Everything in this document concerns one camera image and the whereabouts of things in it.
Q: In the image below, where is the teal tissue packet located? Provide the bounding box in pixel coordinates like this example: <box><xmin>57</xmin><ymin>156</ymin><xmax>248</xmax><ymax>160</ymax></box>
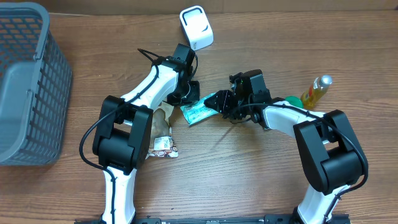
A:
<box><xmin>180</xmin><ymin>93</ymin><xmax>218</xmax><ymax>126</ymax></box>

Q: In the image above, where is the brown white snack bag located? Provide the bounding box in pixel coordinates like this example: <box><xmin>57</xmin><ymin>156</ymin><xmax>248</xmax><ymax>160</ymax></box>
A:
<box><xmin>146</xmin><ymin>101</ymin><xmax>178</xmax><ymax>159</ymax></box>

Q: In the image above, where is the yellow dish soap bottle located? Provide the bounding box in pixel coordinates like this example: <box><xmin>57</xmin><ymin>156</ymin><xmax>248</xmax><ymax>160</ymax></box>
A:
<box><xmin>300</xmin><ymin>75</ymin><xmax>333</xmax><ymax>110</ymax></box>

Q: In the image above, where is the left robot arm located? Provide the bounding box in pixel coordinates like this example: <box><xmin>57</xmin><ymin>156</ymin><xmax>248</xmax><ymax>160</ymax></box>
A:
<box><xmin>90</xmin><ymin>44</ymin><xmax>200</xmax><ymax>223</ymax></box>

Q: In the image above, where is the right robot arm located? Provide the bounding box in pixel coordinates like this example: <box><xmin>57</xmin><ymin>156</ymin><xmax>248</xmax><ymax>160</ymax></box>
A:
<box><xmin>204</xmin><ymin>69</ymin><xmax>369</xmax><ymax>223</ymax></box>

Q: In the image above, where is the grey plastic shopping basket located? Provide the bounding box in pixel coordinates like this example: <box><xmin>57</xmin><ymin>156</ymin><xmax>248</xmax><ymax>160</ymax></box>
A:
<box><xmin>1</xmin><ymin>2</ymin><xmax>73</xmax><ymax>166</ymax></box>

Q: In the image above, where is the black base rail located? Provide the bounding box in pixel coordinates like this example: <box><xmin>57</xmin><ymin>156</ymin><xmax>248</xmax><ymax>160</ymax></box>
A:
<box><xmin>74</xmin><ymin>214</ymin><xmax>351</xmax><ymax>224</ymax></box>

